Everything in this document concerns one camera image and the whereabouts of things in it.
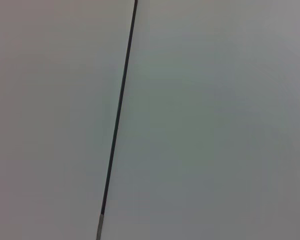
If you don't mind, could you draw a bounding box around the thin black wall strip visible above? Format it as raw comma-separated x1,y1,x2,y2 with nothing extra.
95,0,139,240

